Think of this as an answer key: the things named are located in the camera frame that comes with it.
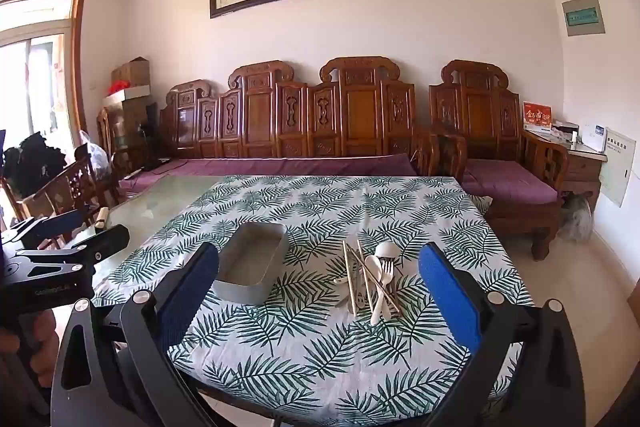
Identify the carved wooden sofa bench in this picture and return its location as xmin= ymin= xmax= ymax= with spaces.
xmin=159 ymin=57 xmax=468 ymax=178

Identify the brown cardboard box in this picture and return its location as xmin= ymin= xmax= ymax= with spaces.
xmin=111 ymin=57 xmax=151 ymax=88

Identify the long purple sofa cushion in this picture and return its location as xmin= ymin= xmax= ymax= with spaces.
xmin=120 ymin=153 xmax=420 ymax=196

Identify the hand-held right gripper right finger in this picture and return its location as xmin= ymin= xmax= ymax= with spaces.
xmin=417 ymin=243 xmax=587 ymax=427

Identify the white box with red flowers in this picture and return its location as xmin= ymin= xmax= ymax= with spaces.
xmin=102 ymin=79 xmax=152 ymax=104

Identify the green framed wall panel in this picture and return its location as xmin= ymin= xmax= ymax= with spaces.
xmin=561 ymin=0 xmax=606 ymax=38

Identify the black cloth pile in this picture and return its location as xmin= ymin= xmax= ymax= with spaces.
xmin=2 ymin=132 xmax=69 ymax=198

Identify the wooden framed glass door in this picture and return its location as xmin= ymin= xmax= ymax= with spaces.
xmin=0 ymin=0 xmax=89 ymax=150

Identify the purple armchair cushion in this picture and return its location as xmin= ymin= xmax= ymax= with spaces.
xmin=460 ymin=158 xmax=560 ymax=206

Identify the crumpled plastic bag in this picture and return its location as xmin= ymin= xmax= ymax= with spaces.
xmin=559 ymin=194 xmax=594 ymax=244

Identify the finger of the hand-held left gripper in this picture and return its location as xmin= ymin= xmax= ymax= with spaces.
xmin=15 ymin=223 xmax=131 ymax=279
xmin=0 ymin=209 xmax=96 ymax=254

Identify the white wall electrical panel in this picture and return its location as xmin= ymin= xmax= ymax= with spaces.
xmin=598 ymin=142 xmax=629 ymax=208

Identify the white router box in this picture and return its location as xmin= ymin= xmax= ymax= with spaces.
xmin=580 ymin=124 xmax=607 ymax=153

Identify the leaf print tablecloth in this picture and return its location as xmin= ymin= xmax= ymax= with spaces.
xmin=92 ymin=175 xmax=536 ymax=427

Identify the clear plastic bag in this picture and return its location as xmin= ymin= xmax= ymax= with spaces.
xmin=75 ymin=131 xmax=114 ymax=181

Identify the carved wooden armchair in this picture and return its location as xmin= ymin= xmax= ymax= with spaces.
xmin=427 ymin=59 xmax=571 ymax=262

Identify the person's left hand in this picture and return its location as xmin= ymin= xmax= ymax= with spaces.
xmin=0 ymin=307 xmax=65 ymax=390

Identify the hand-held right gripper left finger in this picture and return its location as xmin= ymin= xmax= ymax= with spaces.
xmin=50 ymin=242 xmax=221 ymax=427

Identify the beige plastic fork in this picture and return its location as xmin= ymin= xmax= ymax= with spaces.
xmin=378 ymin=264 xmax=396 ymax=320

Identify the grey metal tray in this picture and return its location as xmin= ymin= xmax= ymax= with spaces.
xmin=214 ymin=222 xmax=290 ymax=305

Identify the wooden chair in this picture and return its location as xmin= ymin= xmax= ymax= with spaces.
xmin=0 ymin=156 xmax=121 ymax=250

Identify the dark wooden cabinet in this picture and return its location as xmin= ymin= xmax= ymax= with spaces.
xmin=97 ymin=97 xmax=162 ymax=170

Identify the wooden side table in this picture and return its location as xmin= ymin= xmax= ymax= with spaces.
xmin=522 ymin=127 xmax=608 ymax=208

